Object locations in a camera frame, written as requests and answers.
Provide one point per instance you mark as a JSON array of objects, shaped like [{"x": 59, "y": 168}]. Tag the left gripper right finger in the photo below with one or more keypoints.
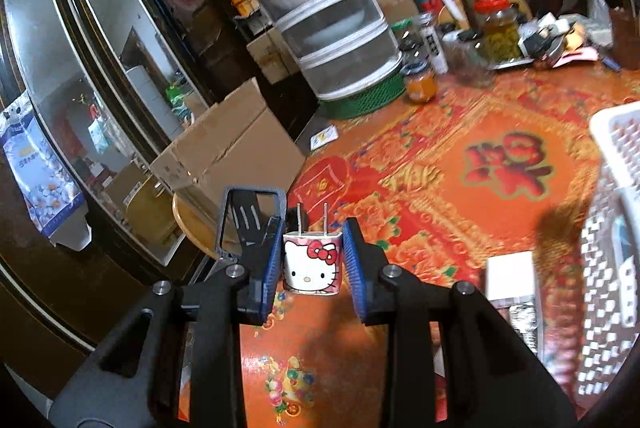
[{"x": 492, "y": 378}]

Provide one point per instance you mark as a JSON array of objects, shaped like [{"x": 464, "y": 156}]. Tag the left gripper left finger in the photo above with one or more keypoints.
[{"x": 175, "y": 360}]

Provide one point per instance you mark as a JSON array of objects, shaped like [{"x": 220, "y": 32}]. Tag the large white square charger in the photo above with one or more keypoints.
[{"x": 511, "y": 286}]

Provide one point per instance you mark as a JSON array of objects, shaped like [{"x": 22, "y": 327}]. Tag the white perforated plastic basket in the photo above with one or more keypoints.
[{"x": 609, "y": 245}]

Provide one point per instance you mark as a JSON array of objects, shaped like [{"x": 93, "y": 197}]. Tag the Hello Kitty charger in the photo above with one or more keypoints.
[{"x": 312, "y": 260}]

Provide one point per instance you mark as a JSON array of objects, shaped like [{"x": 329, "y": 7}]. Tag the round wooden stool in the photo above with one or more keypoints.
[{"x": 198, "y": 220}]

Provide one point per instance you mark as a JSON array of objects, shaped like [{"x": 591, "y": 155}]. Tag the black phone stand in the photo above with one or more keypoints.
[{"x": 250, "y": 217}]

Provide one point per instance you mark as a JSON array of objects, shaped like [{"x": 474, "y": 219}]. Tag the cardboard box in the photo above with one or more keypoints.
[{"x": 236, "y": 142}]

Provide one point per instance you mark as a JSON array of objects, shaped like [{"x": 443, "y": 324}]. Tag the small white card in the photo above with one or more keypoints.
[{"x": 323, "y": 137}]

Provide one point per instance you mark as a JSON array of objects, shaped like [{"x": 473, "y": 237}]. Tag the green plastic basket base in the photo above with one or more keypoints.
[{"x": 367, "y": 101}]

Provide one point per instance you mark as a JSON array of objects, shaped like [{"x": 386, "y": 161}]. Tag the orange honey jar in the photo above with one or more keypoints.
[{"x": 420, "y": 81}]

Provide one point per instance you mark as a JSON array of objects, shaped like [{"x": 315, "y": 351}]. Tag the empty glass jar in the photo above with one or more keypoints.
[{"x": 467, "y": 60}]

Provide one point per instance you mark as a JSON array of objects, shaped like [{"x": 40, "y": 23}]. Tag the white remote control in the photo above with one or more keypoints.
[{"x": 431, "y": 41}]

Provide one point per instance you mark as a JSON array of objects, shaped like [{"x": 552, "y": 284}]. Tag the dark glass door cabinet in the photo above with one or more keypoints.
[{"x": 110, "y": 84}]

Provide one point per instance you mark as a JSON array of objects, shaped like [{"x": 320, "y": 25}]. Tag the red lid pickle jar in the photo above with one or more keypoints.
[{"x": 499, "y": 24}]

